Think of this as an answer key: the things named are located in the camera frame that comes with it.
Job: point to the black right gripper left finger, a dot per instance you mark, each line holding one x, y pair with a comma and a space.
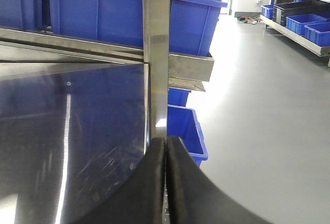
140, 198

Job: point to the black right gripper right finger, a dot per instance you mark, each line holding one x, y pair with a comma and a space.
193, 197

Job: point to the blue bin lower floor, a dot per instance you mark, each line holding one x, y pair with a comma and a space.
182, 122

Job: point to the blue bin upper right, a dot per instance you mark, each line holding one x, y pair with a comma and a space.
192, 22

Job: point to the black bin on rack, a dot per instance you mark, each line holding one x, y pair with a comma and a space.
283, 10

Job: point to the stainless steel shelf frame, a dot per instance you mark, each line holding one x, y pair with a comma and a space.
162, 69

